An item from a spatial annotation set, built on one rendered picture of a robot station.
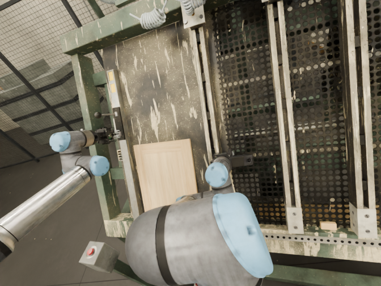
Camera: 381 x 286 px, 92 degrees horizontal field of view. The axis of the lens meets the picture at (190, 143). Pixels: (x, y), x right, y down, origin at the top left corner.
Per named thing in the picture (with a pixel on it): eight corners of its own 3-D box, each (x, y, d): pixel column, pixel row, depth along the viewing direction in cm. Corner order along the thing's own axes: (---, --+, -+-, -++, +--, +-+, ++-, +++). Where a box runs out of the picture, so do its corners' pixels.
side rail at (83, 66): (114, 212, 137) (102, 220, 127) (85, 60, 126) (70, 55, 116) (121, 212, 135) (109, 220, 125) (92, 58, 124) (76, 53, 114)
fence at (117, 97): (137, 218, 123) (134, 221, 119) (111, 72, 114) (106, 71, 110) (143, 218, 121) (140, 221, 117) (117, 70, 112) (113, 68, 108)
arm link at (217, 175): (207, 191, 63) (200, 167, 62) (214, 181, 73) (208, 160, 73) (229, 188, 60) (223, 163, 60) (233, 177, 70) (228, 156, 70)
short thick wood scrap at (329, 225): (320, 227, 87) (321, 229, 85) (319, 221, 87) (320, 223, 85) (335, 227, 85) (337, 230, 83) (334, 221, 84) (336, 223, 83)
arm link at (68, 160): (76, 181, 71) (72, 153, 69) (59, 179, 76) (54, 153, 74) (94, 175, 78) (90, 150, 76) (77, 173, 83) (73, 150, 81)
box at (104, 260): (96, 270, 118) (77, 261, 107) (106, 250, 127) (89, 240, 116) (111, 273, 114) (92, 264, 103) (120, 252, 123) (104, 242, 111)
